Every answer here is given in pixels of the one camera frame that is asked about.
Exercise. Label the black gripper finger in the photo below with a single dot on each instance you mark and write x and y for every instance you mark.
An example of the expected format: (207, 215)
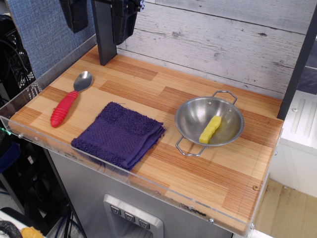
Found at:
(75, 13)
(123, 13)

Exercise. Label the yellow ridged tube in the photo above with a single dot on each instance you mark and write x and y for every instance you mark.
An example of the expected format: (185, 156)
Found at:
(210, 129)

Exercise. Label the purple folded cloth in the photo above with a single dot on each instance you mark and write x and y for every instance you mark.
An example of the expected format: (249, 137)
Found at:
(119, 136)

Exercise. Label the blue fabric partition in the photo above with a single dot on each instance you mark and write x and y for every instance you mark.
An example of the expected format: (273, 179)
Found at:
(52, 47)

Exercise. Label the black plastic crate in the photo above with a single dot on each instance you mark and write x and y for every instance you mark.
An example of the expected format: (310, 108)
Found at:
(16, 72)

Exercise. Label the clear acrylic table guard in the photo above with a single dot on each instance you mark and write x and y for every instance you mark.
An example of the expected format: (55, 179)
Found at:
(195, 197)

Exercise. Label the silver button panel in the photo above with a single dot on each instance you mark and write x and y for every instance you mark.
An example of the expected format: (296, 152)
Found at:
(127, 221)

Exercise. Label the yellow object at bottom left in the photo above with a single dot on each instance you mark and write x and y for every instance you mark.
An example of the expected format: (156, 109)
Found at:
(31, 232)

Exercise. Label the dark grey left post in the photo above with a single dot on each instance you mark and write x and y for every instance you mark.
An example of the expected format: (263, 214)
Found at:
(103, 28)

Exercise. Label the dark grey post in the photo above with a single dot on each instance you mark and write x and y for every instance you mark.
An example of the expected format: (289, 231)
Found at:
(299, 67)
(103, 28)

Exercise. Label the spoon with red handle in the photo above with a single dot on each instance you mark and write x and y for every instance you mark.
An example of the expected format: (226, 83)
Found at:
(82, 82)

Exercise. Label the dark grey right post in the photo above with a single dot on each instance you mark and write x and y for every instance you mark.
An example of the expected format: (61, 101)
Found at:
(299, 67)

